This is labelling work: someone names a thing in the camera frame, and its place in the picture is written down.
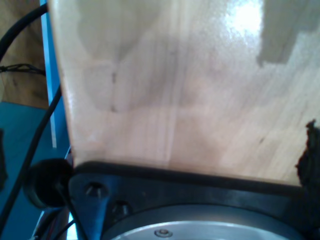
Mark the steel mounting bolt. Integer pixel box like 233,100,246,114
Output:
111,200,131,216
84,181,109,199

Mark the blue sofa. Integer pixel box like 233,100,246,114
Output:
0,99,72,240

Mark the blue metal frame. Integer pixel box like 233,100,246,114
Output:
39,0,76,166

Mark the slim black cable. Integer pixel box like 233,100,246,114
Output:
56,183,90,240
0,86,63,232

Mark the black round cable plug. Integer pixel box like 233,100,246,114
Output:
24,158,74,209

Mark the black braided wire bundle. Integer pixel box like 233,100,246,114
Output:
0,63,46,76

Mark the thick black cable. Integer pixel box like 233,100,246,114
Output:
0,3,50,62

